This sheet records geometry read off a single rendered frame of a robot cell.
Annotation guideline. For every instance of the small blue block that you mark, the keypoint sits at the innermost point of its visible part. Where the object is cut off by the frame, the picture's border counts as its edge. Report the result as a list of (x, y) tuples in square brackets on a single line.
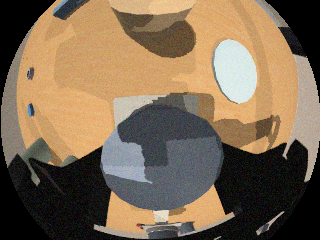
[(65, 7)]

